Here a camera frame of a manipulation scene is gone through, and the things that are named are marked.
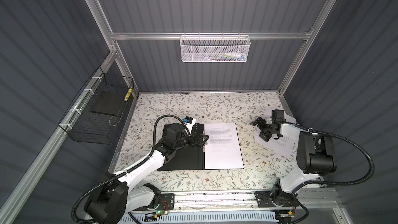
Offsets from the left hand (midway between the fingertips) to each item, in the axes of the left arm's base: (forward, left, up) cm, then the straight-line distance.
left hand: (202, 135), depth 81 cm
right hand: (+9, -35, -11) cm, 38 cm away
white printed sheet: (-2, -12, -15) cm, 19 cm away
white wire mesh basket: (+62, -13, +14) cm, 65 cm away
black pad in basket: (+14, +47, +12) cm, 51 cm away
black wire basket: (+7, +51, +12) cm, 53 cm away
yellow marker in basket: (+18, +39, +13) cm, 45 cm away
